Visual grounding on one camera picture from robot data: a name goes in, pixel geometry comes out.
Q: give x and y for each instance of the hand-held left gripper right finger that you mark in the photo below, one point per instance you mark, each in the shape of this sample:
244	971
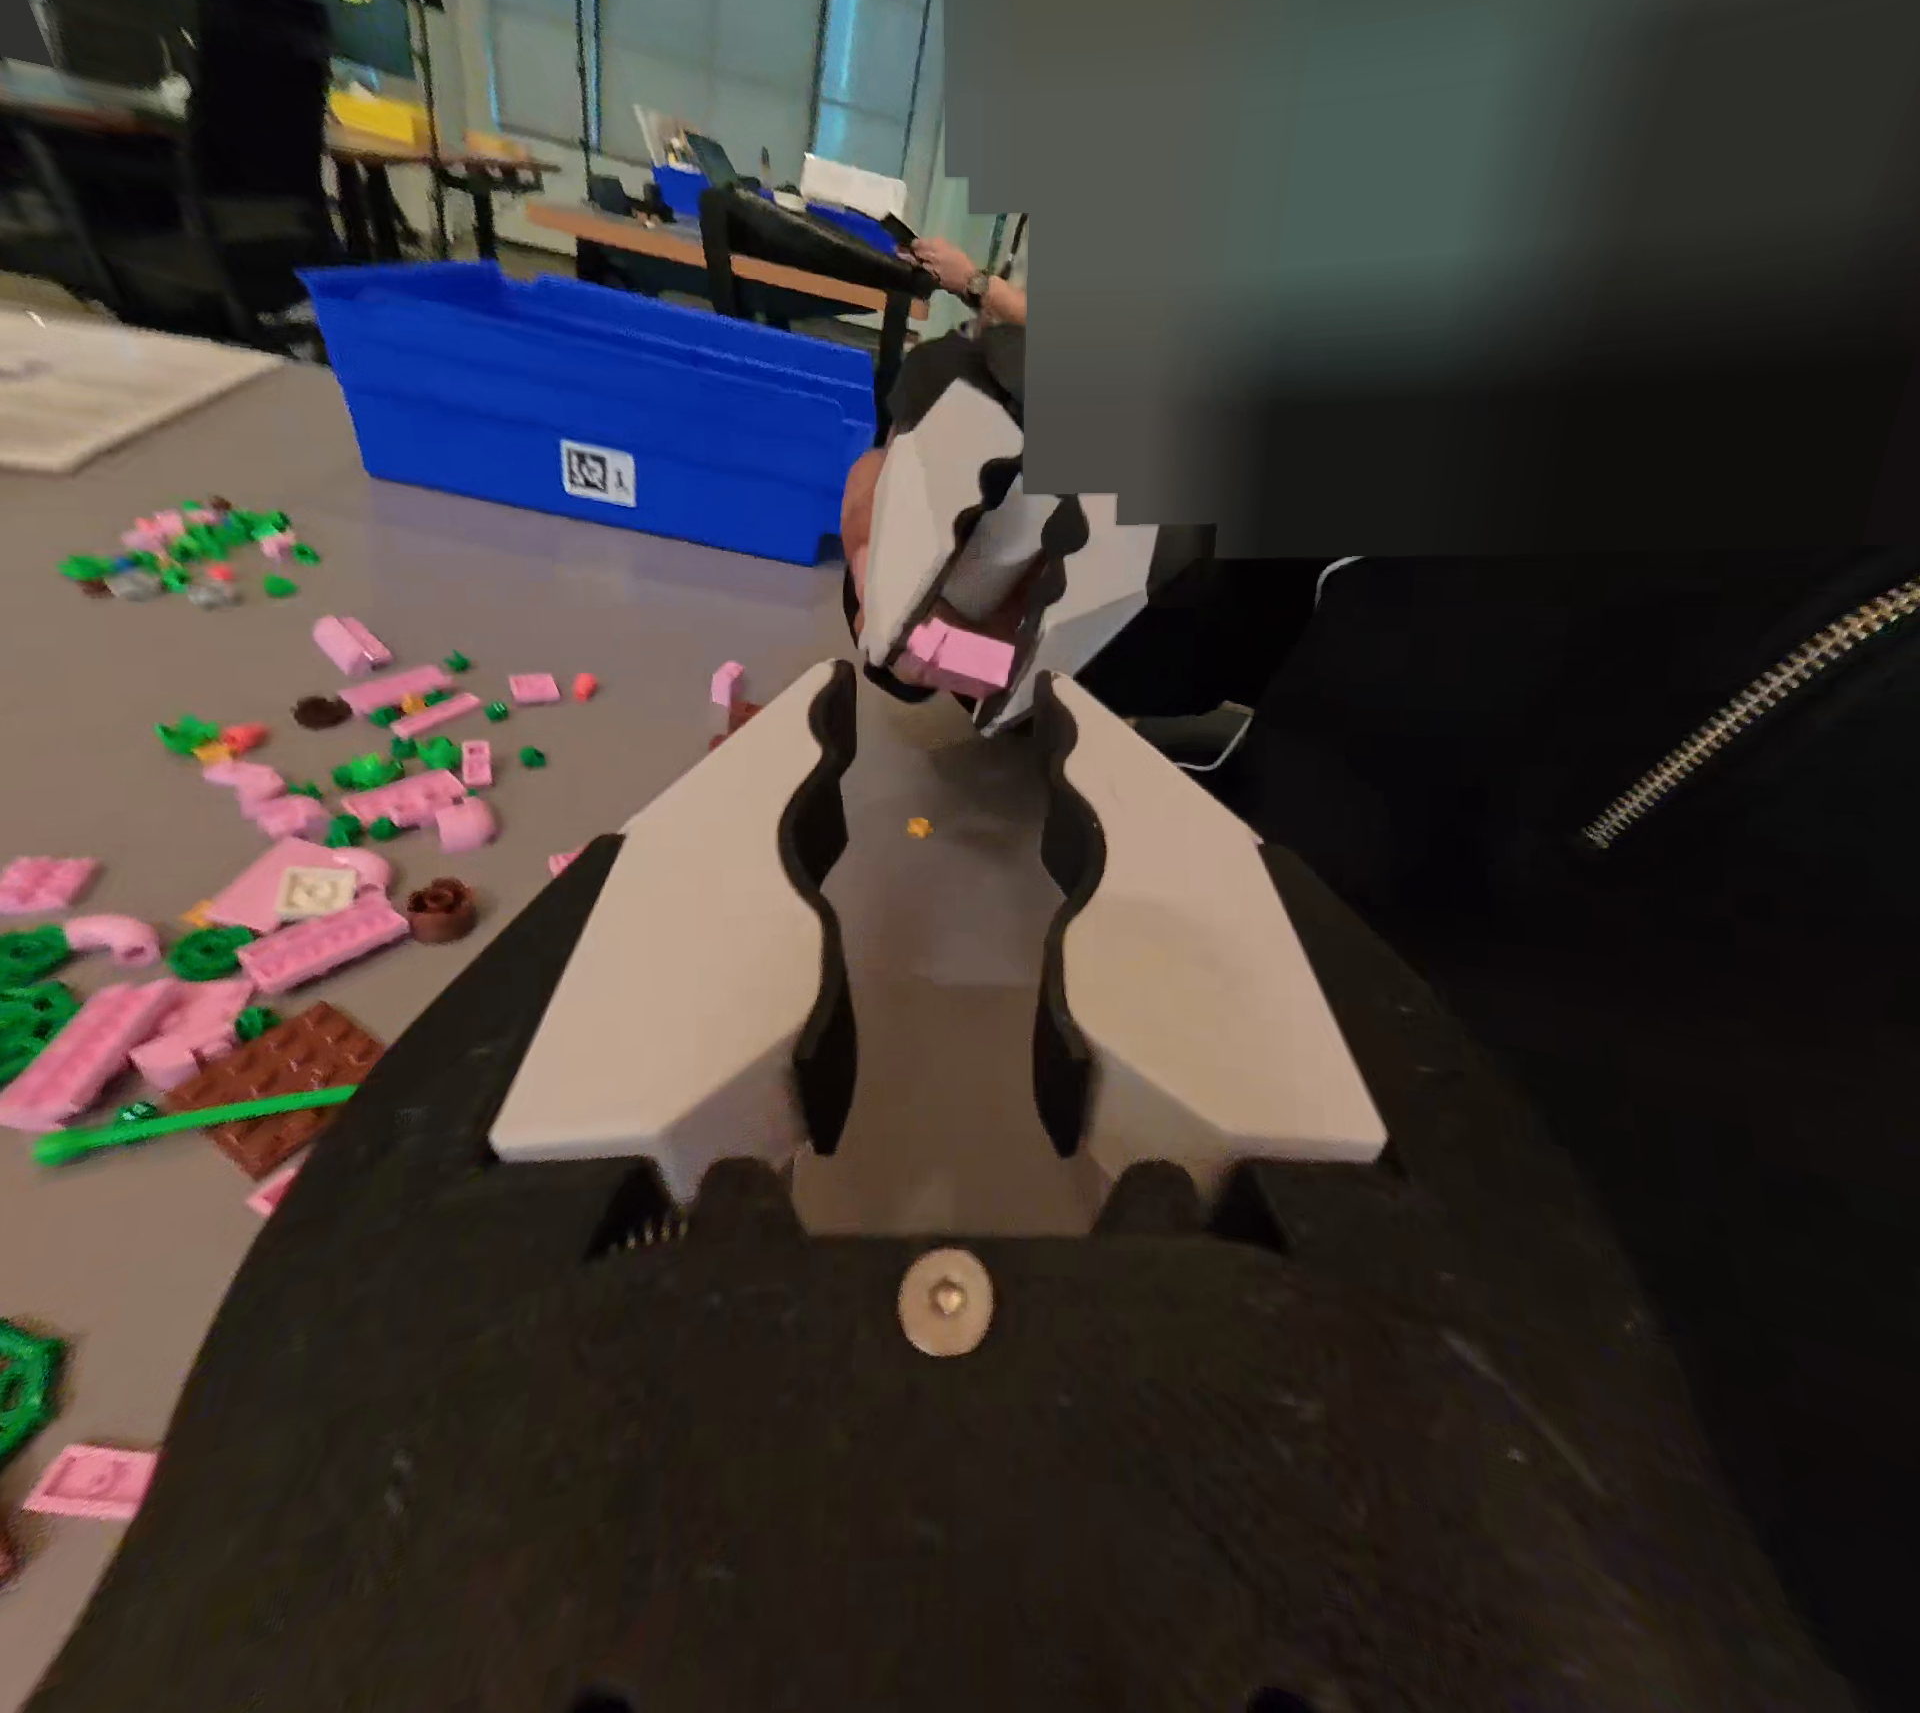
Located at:
1214	992

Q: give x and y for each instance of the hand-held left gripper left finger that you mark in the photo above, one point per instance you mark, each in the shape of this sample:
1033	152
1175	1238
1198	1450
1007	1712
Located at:
674	992

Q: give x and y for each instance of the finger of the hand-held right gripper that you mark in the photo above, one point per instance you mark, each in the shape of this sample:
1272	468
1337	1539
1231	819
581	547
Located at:
1102	589
922	498

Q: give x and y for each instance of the small pink toy brick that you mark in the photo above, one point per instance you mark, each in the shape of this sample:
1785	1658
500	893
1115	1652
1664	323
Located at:
961	652

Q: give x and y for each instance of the pink brown brick assembly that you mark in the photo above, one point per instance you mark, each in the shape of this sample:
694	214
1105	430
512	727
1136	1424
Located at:
728	692

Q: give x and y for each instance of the pile of pink toy bricks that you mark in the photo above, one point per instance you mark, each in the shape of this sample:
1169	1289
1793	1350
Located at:
322	945

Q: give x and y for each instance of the person's right hand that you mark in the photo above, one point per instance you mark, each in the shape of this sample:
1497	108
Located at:
855	542

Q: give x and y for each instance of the brown round toy brick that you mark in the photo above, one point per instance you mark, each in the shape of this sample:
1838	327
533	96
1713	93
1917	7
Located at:
440	906

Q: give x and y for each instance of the blue plastic bin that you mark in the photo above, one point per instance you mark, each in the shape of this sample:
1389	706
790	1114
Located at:
600	393

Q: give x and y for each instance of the cream square toy plate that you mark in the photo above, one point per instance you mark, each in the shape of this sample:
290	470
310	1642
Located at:
314	893

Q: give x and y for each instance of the wooden background desk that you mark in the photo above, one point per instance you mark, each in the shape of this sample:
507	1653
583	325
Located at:
435	160
644	240

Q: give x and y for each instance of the blue background bin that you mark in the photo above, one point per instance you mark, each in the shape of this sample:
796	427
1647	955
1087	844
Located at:
683	191

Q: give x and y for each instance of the brown square toy plate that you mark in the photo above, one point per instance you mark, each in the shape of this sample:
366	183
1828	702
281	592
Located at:
293	1075

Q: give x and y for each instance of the brown flower toy piece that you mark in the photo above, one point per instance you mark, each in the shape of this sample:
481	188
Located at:
320	711

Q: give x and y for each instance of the pink curved slope toy brick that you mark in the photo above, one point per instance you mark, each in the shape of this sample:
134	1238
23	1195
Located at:
353	642

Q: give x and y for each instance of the green toy rod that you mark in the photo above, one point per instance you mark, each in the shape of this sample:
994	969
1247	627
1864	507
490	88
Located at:
195	1124

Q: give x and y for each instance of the orange carrot toy piece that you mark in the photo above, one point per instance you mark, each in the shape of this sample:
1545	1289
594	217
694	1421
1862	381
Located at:
240	739

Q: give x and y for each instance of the pile of green toy pieces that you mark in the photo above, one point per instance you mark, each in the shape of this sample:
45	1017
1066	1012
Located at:
180	542

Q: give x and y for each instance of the yellow box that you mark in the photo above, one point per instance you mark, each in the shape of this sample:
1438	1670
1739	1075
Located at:
369	111

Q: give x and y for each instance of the black office chair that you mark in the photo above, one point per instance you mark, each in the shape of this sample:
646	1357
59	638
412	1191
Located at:
262	122

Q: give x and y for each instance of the printed paper sheet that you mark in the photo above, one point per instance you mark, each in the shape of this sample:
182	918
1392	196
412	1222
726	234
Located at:
105	386

